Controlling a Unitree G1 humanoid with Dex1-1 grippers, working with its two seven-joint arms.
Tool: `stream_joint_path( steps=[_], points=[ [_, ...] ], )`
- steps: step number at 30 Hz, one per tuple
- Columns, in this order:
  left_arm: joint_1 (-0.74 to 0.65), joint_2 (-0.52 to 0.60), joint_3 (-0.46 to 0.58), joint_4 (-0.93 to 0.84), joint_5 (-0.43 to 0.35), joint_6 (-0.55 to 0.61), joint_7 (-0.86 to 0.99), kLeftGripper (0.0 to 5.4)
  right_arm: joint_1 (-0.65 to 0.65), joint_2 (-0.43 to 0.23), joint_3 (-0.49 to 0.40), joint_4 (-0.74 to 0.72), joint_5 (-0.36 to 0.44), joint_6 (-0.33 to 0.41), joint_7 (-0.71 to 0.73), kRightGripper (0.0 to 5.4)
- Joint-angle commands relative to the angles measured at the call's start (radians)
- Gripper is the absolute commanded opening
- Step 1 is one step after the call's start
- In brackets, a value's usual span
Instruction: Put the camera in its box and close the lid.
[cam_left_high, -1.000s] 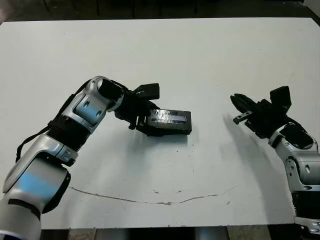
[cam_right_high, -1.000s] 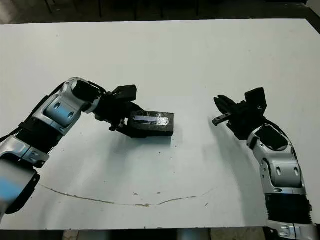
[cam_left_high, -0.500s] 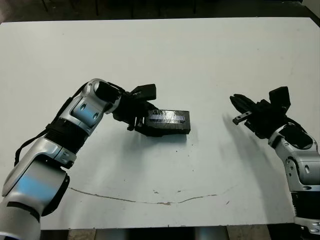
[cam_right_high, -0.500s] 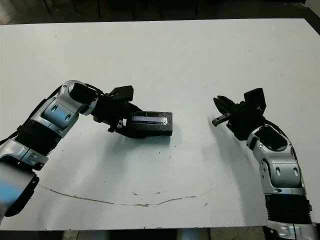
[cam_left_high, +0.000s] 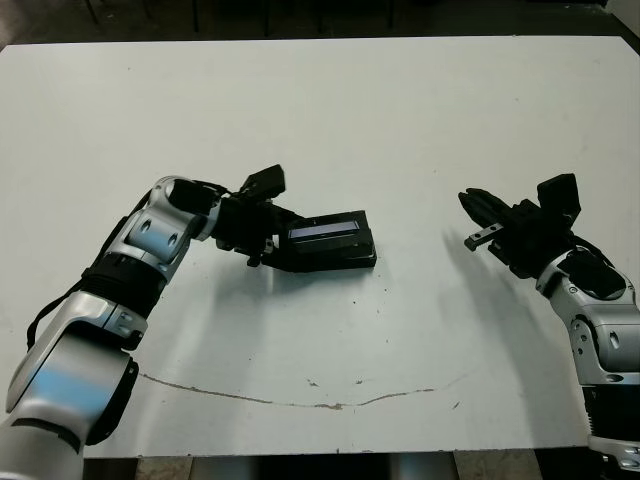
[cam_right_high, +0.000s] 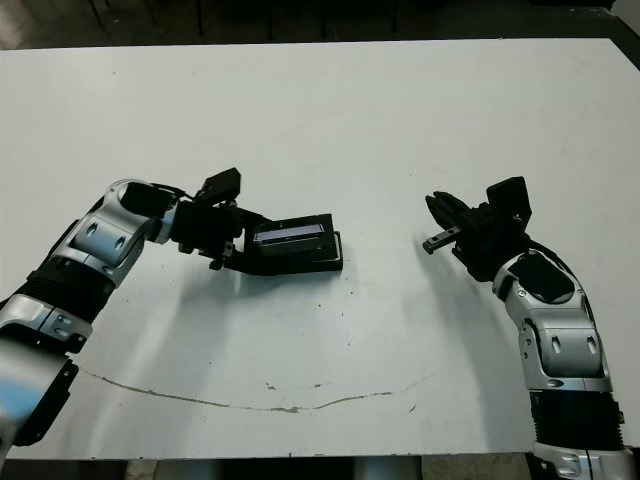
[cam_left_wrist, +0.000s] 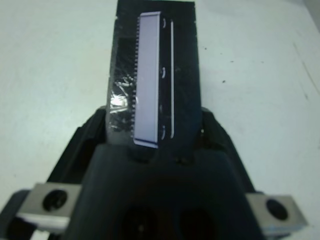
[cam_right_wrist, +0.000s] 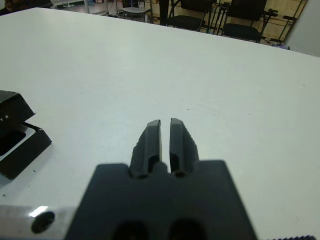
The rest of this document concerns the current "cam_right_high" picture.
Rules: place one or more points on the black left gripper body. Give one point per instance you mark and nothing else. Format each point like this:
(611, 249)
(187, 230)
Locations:
(205, 225)

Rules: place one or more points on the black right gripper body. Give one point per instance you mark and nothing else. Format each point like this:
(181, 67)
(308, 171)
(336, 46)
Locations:
(485, 240)

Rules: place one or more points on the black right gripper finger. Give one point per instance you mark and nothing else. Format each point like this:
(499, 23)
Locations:
(447, 220)
(450, 202)

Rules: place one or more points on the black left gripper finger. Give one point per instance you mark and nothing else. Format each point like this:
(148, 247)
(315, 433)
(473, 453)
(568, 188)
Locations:
(237, 261)
(250, 216)

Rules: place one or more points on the black box lid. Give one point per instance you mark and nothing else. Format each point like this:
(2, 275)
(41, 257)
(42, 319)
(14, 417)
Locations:
(290, 235)

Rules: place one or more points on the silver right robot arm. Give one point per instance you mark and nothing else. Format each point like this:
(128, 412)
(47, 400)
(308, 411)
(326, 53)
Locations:
(565, 345)

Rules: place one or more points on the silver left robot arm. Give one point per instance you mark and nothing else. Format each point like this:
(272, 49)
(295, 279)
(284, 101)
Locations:
(100, 235)

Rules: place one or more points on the black box base white insert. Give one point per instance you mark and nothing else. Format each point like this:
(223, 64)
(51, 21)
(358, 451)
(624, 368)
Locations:
(320, 266)

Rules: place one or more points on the grey robot left leg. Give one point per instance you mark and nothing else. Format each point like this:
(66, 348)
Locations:
(190, 470)

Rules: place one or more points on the grey robot leg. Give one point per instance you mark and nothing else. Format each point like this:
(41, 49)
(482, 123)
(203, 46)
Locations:
(190, 470)
(390, 470)

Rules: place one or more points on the grey robot right leg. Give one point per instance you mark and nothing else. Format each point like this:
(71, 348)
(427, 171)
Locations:
(390, 470)

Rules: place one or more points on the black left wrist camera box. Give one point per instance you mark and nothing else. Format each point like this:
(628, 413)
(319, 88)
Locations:
(220, 185)

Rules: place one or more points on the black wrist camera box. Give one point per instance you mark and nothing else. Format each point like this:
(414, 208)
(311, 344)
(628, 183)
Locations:
(220, 185)
(507, 197)

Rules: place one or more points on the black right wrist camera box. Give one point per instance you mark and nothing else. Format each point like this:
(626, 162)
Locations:
(507, 197)

